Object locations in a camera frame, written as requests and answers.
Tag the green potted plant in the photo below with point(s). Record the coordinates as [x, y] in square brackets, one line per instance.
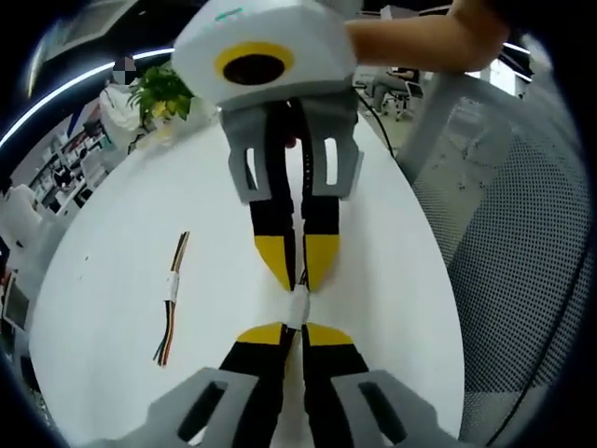
[163, 88]

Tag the grey mesh office chair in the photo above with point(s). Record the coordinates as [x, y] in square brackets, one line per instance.
[513, 233]

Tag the black office chair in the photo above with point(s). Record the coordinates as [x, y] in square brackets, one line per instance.
[406, 100]

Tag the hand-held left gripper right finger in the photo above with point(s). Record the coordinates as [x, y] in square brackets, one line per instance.
[373, 410]

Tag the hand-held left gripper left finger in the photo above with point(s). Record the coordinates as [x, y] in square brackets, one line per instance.
[210, 410]

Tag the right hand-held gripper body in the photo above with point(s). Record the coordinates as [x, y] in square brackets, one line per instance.
[280, 28]

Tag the white plant pot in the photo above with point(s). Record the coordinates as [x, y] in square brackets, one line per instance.
[154, 133]

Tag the white shelving unit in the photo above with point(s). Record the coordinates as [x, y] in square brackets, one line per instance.
[74, 168]

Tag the curved ceiling light strip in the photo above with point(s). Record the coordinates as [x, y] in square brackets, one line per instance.
[149, 53]

